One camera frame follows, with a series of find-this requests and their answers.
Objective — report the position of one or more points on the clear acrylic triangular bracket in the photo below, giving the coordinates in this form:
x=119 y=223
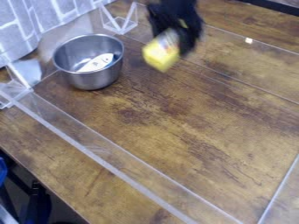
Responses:
x=119 y=25

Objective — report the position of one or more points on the white fish toy in bowl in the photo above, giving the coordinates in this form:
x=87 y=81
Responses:
x=98 y=63

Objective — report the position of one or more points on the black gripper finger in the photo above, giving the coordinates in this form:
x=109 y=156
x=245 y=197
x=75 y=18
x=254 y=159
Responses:
x=189 y=37
x=158 y=25

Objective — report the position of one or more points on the stainless steel bowl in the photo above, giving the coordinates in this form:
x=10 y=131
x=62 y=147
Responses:
x=90 y=59

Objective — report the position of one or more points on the yellow butter block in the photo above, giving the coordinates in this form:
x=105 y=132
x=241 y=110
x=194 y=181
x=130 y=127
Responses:
x=161 y=52

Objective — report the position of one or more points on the grey brick pattern cloth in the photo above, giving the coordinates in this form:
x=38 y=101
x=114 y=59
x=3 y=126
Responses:
x=26 y=19

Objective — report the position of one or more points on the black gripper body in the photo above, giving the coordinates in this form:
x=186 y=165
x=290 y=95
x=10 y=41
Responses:
x=175 y=12

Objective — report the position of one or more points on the clear acrylic barrier front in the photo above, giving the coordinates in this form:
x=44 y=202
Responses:
x=173 y=196

